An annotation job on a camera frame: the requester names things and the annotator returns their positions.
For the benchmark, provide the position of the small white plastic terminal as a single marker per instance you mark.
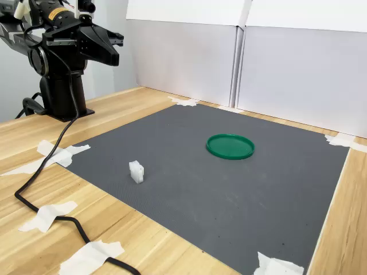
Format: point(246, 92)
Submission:
point(136, 172)

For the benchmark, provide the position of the round green lid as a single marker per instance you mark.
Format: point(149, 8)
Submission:
point(230, 146)

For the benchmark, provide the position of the white partition panel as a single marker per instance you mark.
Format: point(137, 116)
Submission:
point(186, 57)
point(304, 74)

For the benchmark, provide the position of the white tape piece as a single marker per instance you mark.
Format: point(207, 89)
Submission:
point(338, 141)
point(275, 266)
point(229, 109)
point(46, 216)
point(183, 101)
point(89, 256)
point(64, 156)

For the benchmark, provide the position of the dark grey mat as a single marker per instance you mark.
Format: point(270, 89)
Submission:
point(200, 194)

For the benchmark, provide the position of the small white camera box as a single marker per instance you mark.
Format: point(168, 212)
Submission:
point(77, 11)

